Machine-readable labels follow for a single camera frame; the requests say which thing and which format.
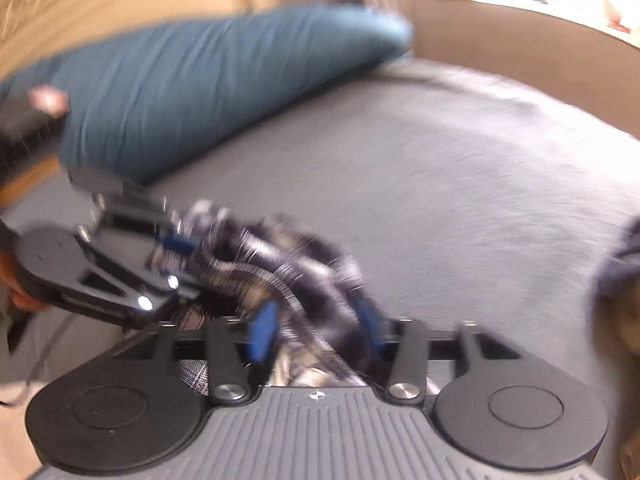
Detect blue pillow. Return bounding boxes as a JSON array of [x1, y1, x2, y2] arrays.
[[1, 4, 413, 183]]

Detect beige trousers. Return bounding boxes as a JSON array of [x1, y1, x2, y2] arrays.
[[593, 286, 639, 479]]

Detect person's left hand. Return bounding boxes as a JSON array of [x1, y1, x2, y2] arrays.
[[0, 252, 49, 313]]

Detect dark plaid shirt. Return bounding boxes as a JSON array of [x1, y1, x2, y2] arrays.
[[146, 200, 382, 388]]

